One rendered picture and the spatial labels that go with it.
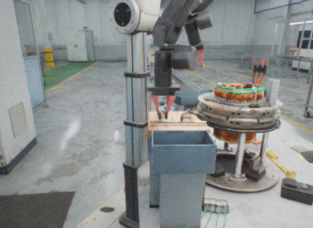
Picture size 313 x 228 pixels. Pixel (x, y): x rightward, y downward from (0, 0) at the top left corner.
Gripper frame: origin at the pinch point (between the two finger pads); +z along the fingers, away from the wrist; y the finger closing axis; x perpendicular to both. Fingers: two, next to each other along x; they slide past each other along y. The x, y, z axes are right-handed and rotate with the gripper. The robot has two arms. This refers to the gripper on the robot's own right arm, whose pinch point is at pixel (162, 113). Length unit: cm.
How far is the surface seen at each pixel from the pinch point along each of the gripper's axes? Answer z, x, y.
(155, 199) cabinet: 28.4, -7.2, -2.6
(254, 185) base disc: 29.2, 1.3, 35.4
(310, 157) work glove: 30, 23, 72
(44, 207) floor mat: 109, 91, -90
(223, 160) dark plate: 31, 24, 31
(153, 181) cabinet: 21.3, -7.4, -3.3
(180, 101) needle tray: 5.0, 35.5, 11.5
